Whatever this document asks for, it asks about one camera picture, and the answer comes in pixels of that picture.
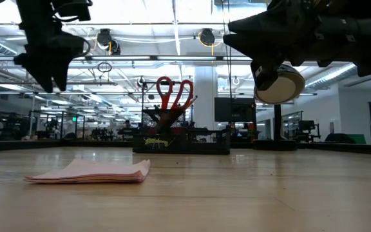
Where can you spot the black pen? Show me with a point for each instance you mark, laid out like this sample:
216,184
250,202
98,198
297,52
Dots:
151,116

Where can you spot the yellow-green eraser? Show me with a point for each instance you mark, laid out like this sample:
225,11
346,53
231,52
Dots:
156,141

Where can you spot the orange pencil with eraser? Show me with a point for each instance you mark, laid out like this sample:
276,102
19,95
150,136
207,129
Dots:
193,99

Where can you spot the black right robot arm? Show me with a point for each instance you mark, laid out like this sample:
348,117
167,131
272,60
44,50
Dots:
359,35

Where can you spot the black monitor screen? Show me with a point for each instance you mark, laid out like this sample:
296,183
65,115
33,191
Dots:
234,109

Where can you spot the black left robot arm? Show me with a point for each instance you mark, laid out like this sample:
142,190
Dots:
34,16

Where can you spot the black mesh desk organizer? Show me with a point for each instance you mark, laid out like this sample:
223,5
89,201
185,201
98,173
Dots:
211,143

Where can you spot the black background station frame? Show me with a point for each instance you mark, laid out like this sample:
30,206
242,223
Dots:
150,82

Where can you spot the black desk lamp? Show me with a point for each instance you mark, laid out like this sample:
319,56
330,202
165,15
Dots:
288,87

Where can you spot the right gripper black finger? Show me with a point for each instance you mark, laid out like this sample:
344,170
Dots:
259,46
266,23

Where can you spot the pink sticky note pad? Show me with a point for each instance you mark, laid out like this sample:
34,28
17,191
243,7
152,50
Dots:
92,172

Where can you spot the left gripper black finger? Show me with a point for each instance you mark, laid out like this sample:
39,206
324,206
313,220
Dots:
61,74
43,75

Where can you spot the green panel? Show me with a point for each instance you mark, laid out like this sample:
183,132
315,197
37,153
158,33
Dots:
357,139

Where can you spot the person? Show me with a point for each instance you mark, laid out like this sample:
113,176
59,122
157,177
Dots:
127,129

